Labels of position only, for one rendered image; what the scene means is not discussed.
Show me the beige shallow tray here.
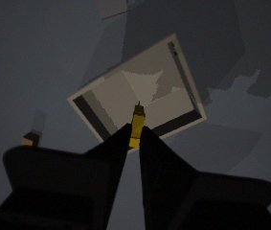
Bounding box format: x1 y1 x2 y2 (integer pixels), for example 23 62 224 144
66 33 208 143

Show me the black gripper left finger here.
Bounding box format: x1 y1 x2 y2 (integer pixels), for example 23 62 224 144
3 123 132 230

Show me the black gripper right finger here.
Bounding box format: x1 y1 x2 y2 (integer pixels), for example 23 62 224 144
139 126 271 230

